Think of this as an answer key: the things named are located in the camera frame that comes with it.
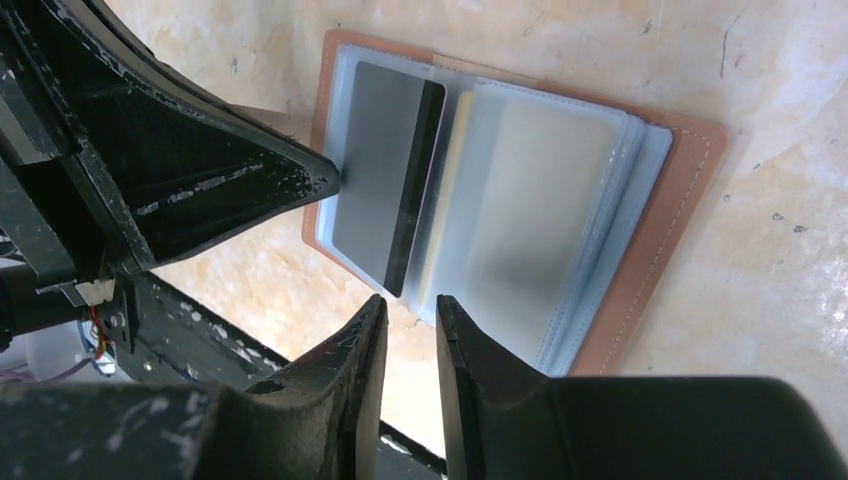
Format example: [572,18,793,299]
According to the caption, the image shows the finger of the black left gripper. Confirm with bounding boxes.
[26,1,340,272]

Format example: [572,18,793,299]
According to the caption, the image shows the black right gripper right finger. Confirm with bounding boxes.
[437,295,847,479]

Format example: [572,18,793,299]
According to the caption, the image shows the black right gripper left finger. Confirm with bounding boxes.
[1,295,388,479]

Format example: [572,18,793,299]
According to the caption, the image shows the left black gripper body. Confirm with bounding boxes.
[1,1,159,339]

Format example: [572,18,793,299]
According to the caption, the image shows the pink leather card holder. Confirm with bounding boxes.
[302,29,728,376]

